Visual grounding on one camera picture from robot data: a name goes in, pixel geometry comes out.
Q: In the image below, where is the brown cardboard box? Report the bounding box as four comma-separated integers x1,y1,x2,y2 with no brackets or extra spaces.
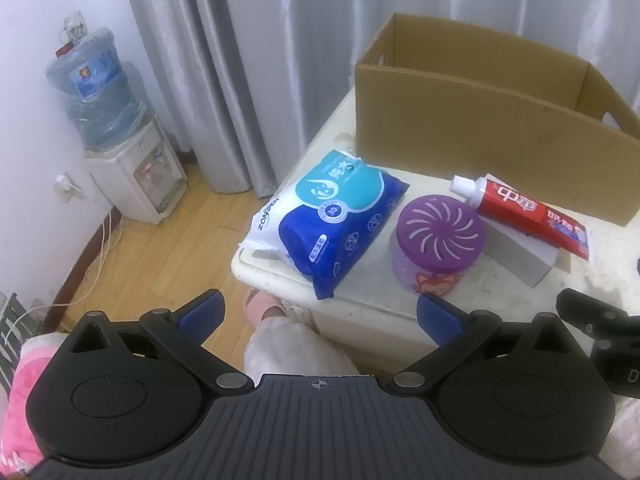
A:
354,12,640,227

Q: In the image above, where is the blue wet wipes pack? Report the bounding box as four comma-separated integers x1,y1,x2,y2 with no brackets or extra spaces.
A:
239,149,410,301

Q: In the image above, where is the pink slipper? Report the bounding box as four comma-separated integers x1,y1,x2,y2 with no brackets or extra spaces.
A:
242,290,288,328

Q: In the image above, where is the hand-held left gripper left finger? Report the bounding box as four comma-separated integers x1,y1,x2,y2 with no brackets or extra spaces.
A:
66,288,256,395

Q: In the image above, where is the white wall plug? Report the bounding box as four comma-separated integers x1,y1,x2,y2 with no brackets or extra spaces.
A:
52,172,86,206

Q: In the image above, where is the purple air freshener jar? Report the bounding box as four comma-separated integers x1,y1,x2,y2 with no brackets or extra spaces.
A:
391,195,487,293

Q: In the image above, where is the blue water bottle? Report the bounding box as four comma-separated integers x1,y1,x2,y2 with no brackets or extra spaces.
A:
46,25,147,150

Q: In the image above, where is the pink blanket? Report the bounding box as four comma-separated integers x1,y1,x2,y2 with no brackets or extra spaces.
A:
0,332,66,476

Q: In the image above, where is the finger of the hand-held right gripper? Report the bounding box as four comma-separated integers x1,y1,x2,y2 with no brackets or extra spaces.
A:
556,287,640,347

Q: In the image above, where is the white carton box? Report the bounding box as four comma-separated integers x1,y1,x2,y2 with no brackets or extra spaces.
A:
477,172,561,288

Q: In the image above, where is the clear plastic cup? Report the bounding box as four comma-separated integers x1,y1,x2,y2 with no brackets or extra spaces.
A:
62,10,88,43

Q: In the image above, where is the white water dispenser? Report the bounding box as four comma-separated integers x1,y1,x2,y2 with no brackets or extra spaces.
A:
82,115,188,226

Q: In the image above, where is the red toothpaste tube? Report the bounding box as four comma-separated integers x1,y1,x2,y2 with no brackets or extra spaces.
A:
449,174,591,262

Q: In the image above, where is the dark striped object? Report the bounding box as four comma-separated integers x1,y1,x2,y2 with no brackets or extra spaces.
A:
0,292,26,391

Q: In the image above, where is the white cable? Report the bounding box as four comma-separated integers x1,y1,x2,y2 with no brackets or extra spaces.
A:
5,187,123,346

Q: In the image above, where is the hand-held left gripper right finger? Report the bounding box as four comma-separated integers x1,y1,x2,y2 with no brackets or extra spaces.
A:
387,293,576,395

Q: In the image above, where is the grey curtain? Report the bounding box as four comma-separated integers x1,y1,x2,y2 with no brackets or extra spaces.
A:
117,0,640,198

